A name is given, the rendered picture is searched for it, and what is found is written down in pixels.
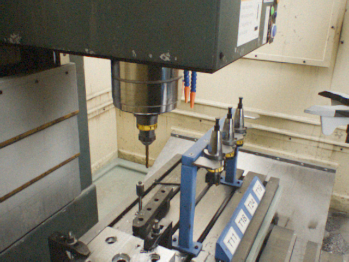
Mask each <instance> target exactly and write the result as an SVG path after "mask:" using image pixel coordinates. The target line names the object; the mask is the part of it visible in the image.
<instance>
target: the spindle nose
mask: <svg viewBox="0 0 349 262"><path fill-rule="evenodd" d="M110 70H111V97H112V102H113V106H114V107H116V108H118V109H119V110H121V111H124V112H128V113H132V114H143V115H151V114H162V113H166V112H170V111H173V110H175V109H176V108H178V106H179V105H180V104H181V98H182V86H183V70H178V69H170V68H162V67H158V66H153V65H145V64H137V63H129V62H121V61H113V60H110Z"/></svg>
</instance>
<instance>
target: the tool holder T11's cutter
mask: <svg viewBox="0 0 349 262"><path fill-rule="evenodd" d="M220 181H221V175H220V173H219V174H217V175H210V174H209V173H206V179H205V180H204V182H207V183H208V184H207V185H208V186H213V185H214V184H215V186H219V185H220Z"/></svg>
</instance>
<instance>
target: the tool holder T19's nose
mask: <svg viewBox="0 0 349 262"><path fill-rule="evenodd" d="M139 140H140V141H141V142H142V144H143V145H145V146H149V145H151V144H152V142H153V141H154V140H156V134H155V133H154V130H150V132H144V130H139Z"/></svg>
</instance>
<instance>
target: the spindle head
mask: <svg viewBox="0 0 349 262"><path fill-rule="evenodd" d="M273 3H274V0H273V1H270V2H263V0H262V6H261V16H260V25H259V32H258V38H255V39H253V40H251V41H248V42H246V43H244V44H242V45H240V46H237V43H238V31H239V19H240V7H241V0H0V45H5V46H12V47H20V48H25V49H33V50H40V51H48V52H56V53H64V54H69V55H77V56H85V57H93V58H101V59H109V60H113V61H121V62H129V63H137V64H145V65H150V66H158V67H162V68H170V69H178V70H186V71H191V72H199V73H207V74H213V73H215V72H217V71H219V70H221V69H222V68H225V67H226V66H227V65H229V64H230V63H233V62H234V61H236V60H238V59H240V58H242V57H243V56H245V55H248V54H249V53H251V52H253V51H255V50H257V49H258V48H260V47H261V46H262V45H265V44H267V40H266V43H262V40H263V31H264V22H265V17H266V7H268V6H271V5H274V4H273Z"/></svg>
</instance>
